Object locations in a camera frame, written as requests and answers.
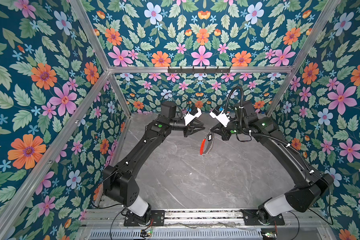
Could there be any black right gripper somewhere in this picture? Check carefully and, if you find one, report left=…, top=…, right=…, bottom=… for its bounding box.
left=209, top=116, right=248, bottom=141

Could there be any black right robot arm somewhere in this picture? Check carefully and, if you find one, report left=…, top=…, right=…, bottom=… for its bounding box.
left=210, top=101, right=334, bottom=224

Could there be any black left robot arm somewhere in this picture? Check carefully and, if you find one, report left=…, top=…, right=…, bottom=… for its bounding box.
left=103, top=101, right=205, bottom=218

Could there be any black hook rack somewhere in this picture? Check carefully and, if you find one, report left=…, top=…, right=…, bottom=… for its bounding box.
left=167, top=66, right=231, bottom=75

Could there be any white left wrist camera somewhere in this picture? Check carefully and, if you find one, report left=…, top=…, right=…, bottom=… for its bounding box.
left=184, top=106, right=202, bottom=126

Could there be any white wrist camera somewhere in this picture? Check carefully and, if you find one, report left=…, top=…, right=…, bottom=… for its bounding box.
left=184, top=106, right=202, bottom=126
left=210, top=106, right=230, bottom=127

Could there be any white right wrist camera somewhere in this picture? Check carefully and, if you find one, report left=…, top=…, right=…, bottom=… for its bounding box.
left=210, top=106, right=230, bottom=127

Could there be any black corrugated camera cable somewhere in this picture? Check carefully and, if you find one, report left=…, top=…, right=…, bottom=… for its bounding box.
left=224, top=86, right=244, bottom=127

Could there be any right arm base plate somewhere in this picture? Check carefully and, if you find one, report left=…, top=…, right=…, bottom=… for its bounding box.
left=240, top=209, right=285, bottom=226

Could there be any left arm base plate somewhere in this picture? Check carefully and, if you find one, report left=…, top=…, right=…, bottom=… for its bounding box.
left=124, top=210, right=166, bottom=227

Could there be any white perforated cable tray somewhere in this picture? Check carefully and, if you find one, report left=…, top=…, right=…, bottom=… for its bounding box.
left=89, top=229, right=263, bottom=240

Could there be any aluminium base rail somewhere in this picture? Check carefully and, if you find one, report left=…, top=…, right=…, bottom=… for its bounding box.
left=80, top=208, right=330, bottom=229

